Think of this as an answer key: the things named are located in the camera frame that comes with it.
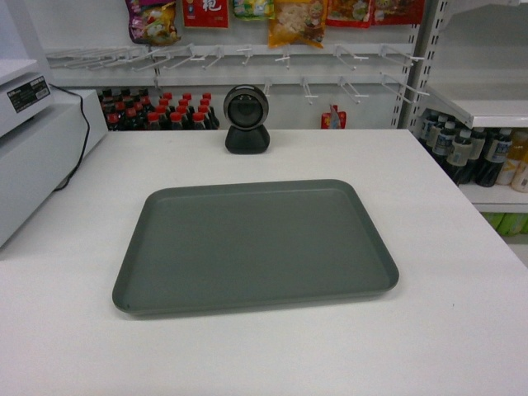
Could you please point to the red snack bag hanging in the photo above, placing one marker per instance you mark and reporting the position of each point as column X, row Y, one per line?
column 206, row 13

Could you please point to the white checkout counter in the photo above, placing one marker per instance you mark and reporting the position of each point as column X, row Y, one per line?
column 455, row 324

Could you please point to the white cash register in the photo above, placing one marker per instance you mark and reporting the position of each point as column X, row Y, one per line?
column 24, row 92

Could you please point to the grey rectangular serving tray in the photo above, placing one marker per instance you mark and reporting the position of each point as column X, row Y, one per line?
column 207, row 249

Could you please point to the black round barcode scanner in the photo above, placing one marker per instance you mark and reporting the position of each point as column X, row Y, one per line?
column 246, row 108

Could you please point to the yellow snack bag hanging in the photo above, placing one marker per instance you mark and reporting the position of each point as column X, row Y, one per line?
column 298, row 22

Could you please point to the purple snack bag hanging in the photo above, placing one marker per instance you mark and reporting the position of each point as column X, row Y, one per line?
column 152, row 22

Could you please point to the white cash drawer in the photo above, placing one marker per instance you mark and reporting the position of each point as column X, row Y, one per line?
column 37, row 156

